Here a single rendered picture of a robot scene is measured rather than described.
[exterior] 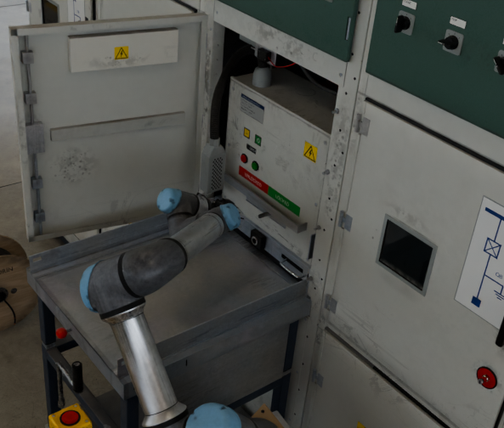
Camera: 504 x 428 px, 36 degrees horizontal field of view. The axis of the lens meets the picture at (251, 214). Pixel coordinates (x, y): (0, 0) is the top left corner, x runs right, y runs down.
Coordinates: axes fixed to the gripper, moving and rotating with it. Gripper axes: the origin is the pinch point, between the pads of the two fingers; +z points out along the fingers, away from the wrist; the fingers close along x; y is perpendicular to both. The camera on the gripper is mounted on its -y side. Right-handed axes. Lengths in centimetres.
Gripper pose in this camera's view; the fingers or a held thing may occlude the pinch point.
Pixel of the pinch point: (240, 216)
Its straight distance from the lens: 248.4
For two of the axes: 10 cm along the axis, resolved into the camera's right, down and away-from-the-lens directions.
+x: 4.5, -8.7, -1.8
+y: 6.2, 4.5, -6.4
